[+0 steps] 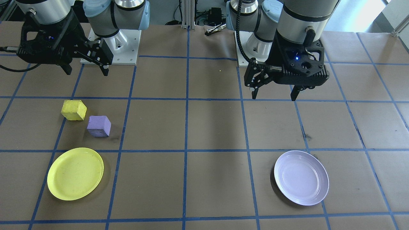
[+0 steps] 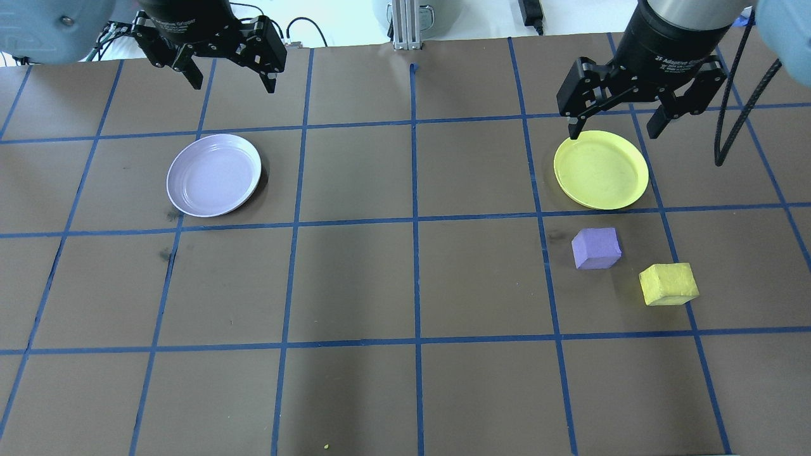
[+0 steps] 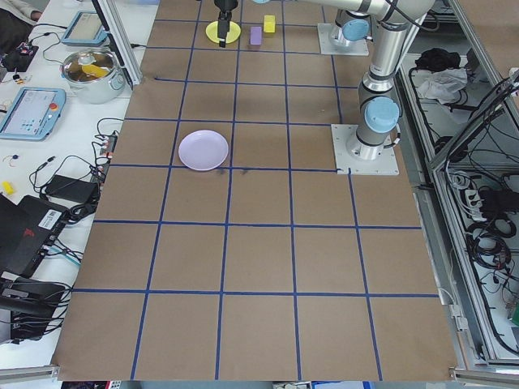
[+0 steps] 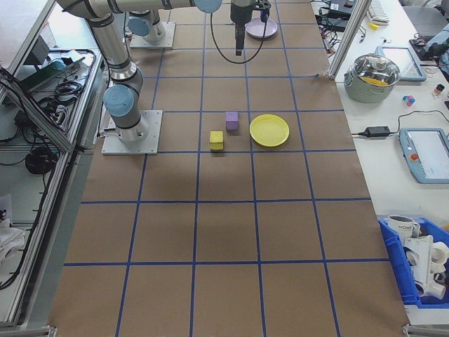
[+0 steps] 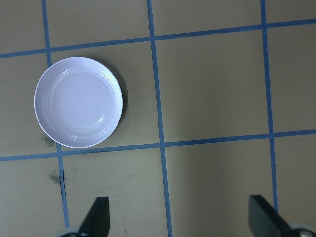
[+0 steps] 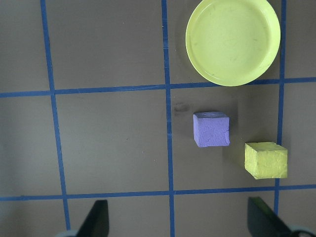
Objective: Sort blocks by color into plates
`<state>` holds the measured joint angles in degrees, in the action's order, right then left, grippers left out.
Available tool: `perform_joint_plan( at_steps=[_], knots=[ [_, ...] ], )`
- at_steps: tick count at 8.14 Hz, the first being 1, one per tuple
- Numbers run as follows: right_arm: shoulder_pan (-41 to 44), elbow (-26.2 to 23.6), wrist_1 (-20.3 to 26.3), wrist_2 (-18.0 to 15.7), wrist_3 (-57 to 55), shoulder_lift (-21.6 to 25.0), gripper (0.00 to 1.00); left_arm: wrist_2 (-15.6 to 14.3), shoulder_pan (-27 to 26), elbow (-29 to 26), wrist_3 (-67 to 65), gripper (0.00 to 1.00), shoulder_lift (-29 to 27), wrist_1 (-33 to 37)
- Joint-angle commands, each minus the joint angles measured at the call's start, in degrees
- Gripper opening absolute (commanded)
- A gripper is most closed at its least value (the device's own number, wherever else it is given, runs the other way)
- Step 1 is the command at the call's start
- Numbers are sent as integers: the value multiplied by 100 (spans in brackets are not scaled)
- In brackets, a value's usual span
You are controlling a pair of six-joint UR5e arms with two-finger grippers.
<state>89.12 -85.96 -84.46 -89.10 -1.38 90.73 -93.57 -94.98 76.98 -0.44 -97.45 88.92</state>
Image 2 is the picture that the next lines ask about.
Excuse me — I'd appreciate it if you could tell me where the purple foam block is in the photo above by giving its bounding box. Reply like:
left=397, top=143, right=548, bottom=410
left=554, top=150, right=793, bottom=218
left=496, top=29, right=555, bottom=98
left=571, top=227, right=623, bottom=271

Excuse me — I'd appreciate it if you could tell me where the yellow foam block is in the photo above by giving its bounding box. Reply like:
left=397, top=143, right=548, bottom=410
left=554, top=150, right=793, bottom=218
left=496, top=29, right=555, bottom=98
left=639, top=263, right=700, bottom=307

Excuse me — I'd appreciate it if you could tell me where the yellow plate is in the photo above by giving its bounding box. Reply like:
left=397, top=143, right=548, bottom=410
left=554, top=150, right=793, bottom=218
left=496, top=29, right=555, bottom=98
left=553, top=130, right=650, bottom=211

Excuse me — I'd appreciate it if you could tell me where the small black power adapter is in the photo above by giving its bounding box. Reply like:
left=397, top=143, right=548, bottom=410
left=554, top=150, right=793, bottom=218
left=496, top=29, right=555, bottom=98
left=518, top=0, right=546, bottom=35

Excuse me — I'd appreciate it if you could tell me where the purple plate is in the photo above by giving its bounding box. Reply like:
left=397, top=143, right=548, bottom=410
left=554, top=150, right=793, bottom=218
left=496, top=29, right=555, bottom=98
left=166, top=133, right=262, bottom=218

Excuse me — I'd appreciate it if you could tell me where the thin black cable loop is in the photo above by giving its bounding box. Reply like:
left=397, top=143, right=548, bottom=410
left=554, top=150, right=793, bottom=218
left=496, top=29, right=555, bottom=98
left=285, top=16, right=329, bottom=48

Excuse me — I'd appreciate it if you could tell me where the black braided cable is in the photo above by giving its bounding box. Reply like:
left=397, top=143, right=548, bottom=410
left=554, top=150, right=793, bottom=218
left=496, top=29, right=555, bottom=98
left=95, top=22, right=137, bottom=63
left=714, top=9, right=784, bottom=167

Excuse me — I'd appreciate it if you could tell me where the aluminium profile post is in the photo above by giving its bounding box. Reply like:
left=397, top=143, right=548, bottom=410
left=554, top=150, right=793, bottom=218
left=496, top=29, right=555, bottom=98
left=390, top=0, right=423, bottom=51

